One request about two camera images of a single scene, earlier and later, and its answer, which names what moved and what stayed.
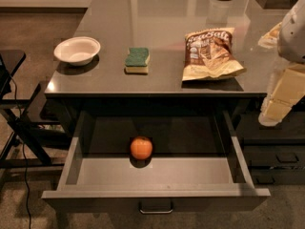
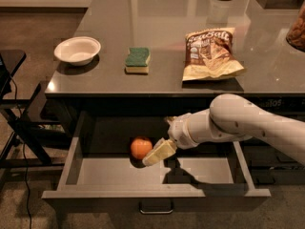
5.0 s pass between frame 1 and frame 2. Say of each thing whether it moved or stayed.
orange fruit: stayed
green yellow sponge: stayed
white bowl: stayed
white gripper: moved
